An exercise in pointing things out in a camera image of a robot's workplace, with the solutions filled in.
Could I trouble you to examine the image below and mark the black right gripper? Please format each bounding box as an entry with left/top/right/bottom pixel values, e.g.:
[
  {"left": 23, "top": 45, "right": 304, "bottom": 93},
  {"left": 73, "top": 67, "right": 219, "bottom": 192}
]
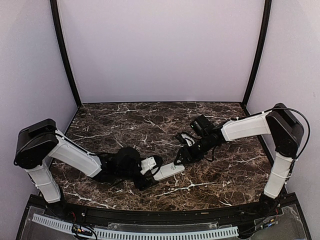
[{"left": 173, "top": 134, "right": 213, "bottom": 165}]

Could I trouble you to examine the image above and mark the white remote control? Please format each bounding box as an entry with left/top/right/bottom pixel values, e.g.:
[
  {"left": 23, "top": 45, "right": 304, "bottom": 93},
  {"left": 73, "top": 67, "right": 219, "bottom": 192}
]
[{"left": 153, "top": 162, "right": 185, "bottom": 182}]

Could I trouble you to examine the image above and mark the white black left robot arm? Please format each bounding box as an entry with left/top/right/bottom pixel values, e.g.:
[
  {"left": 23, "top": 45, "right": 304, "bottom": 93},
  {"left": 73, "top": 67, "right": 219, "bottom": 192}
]
[{"left": 13, "top": 118, "right": 163, "bottom": 218}]

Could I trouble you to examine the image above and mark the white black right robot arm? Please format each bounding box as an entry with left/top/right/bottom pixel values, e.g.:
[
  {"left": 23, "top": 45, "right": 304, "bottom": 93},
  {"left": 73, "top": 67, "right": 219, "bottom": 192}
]
[{"left": 173, "top": 103, "right": 311, "bottom": 217}]

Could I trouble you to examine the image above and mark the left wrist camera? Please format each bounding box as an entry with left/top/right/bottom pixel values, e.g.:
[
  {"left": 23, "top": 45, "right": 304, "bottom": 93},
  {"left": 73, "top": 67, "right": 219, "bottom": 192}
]
[{"left": 140, "top": 155, "right": 163, "bottom": 176}]

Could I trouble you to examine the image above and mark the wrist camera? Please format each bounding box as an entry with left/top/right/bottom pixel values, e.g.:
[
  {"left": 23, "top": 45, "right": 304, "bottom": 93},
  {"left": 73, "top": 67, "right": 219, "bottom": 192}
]
[
  {"left": 140, "top": 155, "right": 163, "bottom": 176},
  {"left": 175, "top": 132, "right": 197, "bottom": 147}
]

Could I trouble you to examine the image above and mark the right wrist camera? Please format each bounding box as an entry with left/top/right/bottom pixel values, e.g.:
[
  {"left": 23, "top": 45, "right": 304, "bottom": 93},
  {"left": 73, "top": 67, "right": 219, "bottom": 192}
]
[{"left": 175, "top": 132, "right": 197, "bottom": 147}]

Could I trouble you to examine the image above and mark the white slotted cable duct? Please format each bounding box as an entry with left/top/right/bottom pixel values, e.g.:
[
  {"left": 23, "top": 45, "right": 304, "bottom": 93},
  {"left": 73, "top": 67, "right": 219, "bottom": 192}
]
[{"left": 32, "top": 213, "right": 239, "bottom": 240}]

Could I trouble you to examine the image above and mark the black front rail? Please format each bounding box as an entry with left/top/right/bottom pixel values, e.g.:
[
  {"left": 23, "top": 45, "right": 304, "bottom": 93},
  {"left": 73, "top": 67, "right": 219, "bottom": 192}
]
[{"left": 43, "top": 201, "right": 283, "bottom": 227}]

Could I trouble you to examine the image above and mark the black left corner frame post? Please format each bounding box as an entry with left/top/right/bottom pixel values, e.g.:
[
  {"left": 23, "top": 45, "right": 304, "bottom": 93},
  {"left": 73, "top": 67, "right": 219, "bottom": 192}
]
[{"left": 49, "top": 0, "right": 82, "bottom": 108}]

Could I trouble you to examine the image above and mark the black corner frame post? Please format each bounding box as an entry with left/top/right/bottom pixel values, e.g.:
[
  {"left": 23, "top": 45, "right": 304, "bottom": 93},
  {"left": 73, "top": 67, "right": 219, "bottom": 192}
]
[
  {"left": 49, "top": 0, "right": 82, "bottom": 108},
  {"left": 241, "top": 0, "right": 272, "bottom": 109}
]

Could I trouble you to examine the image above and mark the black right corner frame post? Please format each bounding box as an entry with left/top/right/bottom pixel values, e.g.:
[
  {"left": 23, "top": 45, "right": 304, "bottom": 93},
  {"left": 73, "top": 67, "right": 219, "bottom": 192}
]
[{"left": 241, "top": 0, "right": 272, "bottom": 109}]

